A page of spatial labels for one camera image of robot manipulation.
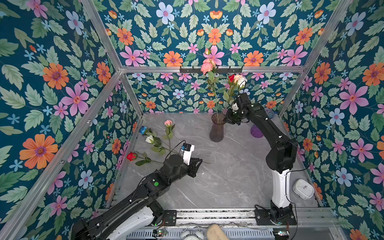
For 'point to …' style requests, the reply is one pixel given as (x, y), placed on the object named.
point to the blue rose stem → (143, 130)
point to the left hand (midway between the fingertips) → (203, 160)
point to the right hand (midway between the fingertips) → (227, 116)
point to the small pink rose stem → (169, 133)
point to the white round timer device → (303, 189)
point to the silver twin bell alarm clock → (191, 232)
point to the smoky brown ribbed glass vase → (216, 133)
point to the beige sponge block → (214, 232)
